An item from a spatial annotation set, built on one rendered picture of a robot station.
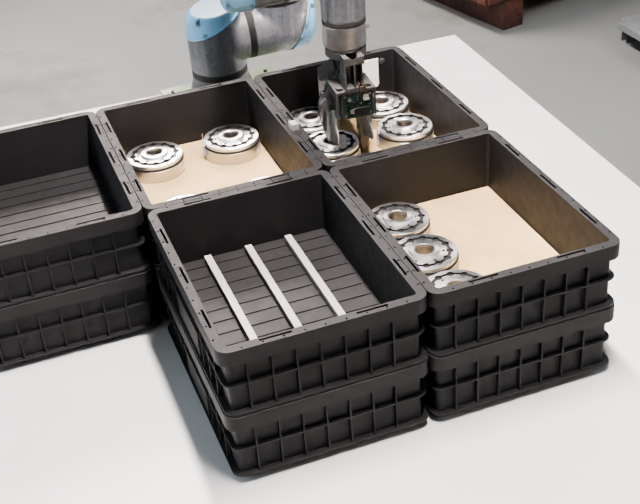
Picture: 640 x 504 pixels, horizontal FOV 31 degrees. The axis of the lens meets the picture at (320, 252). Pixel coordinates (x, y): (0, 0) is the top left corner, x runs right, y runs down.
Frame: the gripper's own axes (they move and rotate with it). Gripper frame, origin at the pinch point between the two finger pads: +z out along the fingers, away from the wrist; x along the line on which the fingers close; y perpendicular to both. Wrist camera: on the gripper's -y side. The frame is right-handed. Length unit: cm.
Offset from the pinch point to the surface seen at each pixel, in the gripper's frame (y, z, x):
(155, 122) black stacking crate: -15.5, -3.6, -32.5
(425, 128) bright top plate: 1.2, -0.8, 14.4
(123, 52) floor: -268, 85, -20
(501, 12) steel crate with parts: -226, 78, 126
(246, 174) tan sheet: 0.4, 2.0, -19.3
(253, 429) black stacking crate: 62, 6, -32
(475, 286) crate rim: 60, -8, 0
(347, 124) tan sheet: -11.4, 2.0, 3.1
